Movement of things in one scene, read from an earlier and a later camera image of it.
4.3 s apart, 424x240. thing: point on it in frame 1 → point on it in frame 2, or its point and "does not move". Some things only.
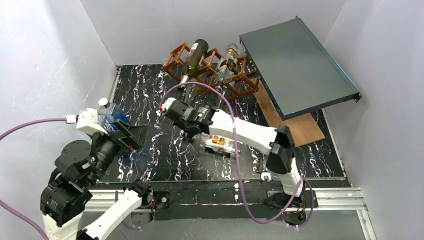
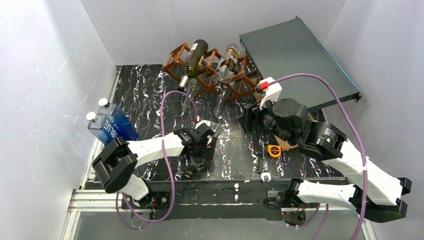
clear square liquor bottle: x=220 y=144 → x=198 y=162
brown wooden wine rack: x=234 y=77 does not move
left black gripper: x=124 y=137 → x=205 y=142
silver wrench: x=265 y=173 does not move
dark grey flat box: x=299 y=73 does not move
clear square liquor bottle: x=225 y=70 does not move
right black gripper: x=185 y=117 → x=251 y=114
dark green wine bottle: x=195 y=59 does not move
